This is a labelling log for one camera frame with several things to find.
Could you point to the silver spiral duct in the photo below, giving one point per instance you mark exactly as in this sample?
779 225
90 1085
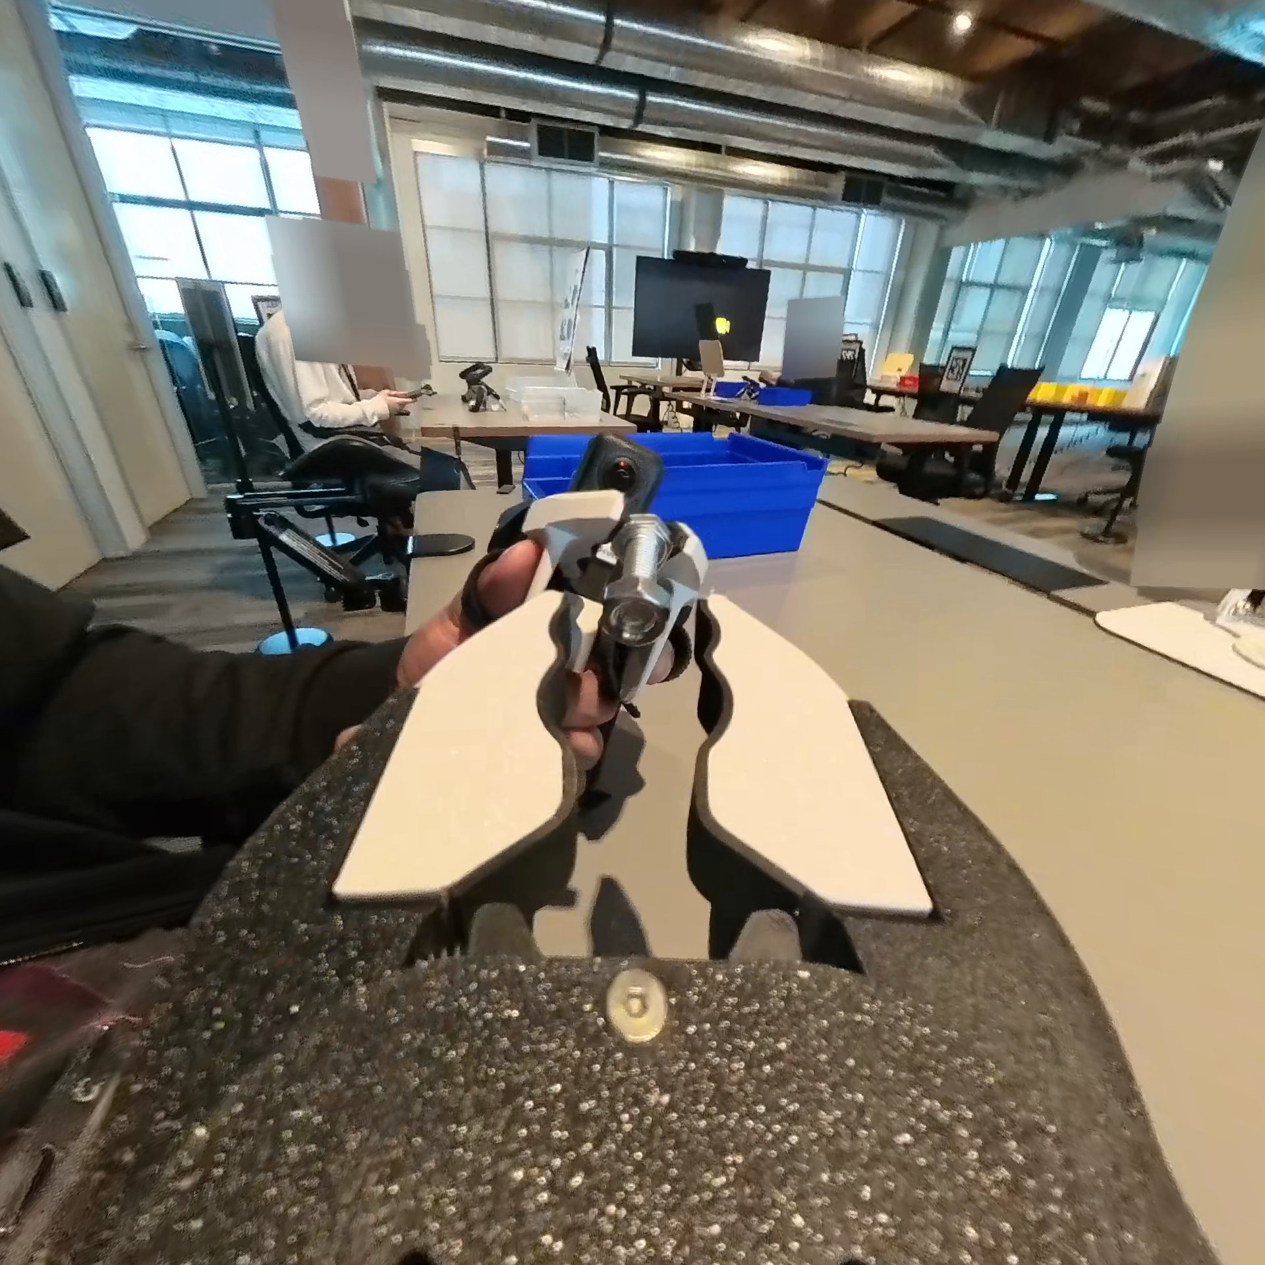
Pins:
693 55

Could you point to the clear plastic box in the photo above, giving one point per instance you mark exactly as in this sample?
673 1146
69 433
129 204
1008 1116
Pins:
550 396

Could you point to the silver duct with vents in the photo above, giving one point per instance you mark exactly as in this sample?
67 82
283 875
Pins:
752 114

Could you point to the red object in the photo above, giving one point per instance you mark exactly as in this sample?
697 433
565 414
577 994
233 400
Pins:
40 1027

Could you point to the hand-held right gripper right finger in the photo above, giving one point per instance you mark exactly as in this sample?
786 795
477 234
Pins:
801 782

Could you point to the black office chair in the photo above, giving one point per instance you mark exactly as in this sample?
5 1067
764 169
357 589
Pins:
608 391
198 396
988 415

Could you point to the person in black jacket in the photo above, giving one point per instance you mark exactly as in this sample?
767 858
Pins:
79 890

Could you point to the large blue plastic bin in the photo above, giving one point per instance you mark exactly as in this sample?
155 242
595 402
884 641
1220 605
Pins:
732 495

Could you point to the row of yellow bins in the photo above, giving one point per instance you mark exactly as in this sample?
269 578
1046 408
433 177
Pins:
1077 396

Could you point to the small blue bin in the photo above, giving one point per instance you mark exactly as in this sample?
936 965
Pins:
762 394

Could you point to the long wooden desk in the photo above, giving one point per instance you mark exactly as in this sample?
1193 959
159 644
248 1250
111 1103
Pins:
860 423

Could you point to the black-legged desk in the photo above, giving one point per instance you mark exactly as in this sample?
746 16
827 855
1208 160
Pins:
1088 415

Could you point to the black monitor screen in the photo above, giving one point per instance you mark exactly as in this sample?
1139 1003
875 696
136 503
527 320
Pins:
702 307

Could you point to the person's left forearm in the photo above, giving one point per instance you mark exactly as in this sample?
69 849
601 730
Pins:
198 712

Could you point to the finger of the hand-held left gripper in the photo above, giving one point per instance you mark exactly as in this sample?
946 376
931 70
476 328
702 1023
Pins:
696 573
574 512

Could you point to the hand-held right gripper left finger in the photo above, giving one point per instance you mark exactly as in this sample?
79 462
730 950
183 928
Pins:
455 762

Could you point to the steel hex nut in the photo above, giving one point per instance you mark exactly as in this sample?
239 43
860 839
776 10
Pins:
613 598

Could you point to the white vent grille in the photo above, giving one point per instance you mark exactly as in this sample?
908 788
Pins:
566 142
862 187

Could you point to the black metal stand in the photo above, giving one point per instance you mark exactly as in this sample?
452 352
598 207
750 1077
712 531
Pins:
296 554

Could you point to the small black device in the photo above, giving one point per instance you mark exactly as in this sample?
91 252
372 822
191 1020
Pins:
480 385

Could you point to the small framed tag sign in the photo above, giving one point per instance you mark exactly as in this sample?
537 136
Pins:
960 368

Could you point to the white table mat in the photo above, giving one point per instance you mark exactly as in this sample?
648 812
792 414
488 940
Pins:
1177 643

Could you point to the steel bolt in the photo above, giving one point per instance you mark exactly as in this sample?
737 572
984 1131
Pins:
638 558

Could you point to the white door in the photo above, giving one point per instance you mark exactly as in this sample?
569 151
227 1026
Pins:
99 396

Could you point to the black table mat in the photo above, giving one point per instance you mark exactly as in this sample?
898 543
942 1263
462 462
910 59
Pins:
988 554

